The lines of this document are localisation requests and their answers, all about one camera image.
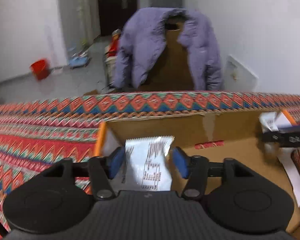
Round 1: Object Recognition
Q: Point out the white silver snack packet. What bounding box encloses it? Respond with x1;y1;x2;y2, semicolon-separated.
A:
119;136;174;191

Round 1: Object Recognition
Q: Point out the cardboard box with orange rim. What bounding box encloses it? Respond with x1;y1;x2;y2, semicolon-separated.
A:
92;106;300;234

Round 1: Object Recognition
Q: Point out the colourful patterned tablecloth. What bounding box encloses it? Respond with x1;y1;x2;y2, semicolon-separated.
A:
0;90;300;240

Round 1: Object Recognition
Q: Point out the brown wooden chair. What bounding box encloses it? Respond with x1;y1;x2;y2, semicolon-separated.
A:
138;16;194;92

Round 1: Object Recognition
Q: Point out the blue low cart with items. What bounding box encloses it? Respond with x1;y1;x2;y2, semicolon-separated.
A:
69;50;91;69

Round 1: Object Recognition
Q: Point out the red plastic bucket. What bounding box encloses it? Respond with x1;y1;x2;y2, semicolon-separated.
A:
30;59;50;81

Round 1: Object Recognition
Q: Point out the purple puffer jacket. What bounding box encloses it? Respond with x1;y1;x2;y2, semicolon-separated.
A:
113;7;223;90

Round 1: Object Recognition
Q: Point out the dark entrance door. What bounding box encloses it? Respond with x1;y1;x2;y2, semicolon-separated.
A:
98;0;138;36

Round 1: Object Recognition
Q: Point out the white wall panel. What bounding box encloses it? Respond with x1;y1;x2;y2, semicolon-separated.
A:
223;55;258;92

